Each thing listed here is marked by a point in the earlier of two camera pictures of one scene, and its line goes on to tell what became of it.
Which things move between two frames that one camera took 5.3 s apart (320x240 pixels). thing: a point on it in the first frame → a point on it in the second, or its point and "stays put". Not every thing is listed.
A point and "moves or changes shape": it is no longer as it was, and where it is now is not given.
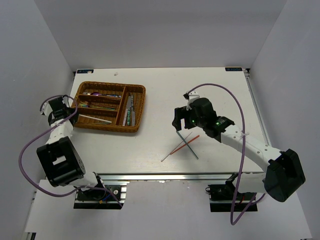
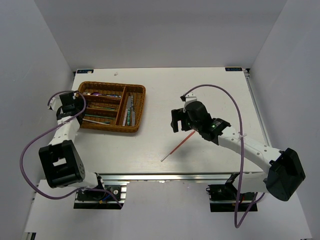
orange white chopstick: x=174 y=151 moves or changes shape
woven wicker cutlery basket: x=109 y=107 stays put
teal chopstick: x=188 y=145 → x=100 y=116
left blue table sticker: x=84 y=71 stays put
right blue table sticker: x=233 y=69 stays put
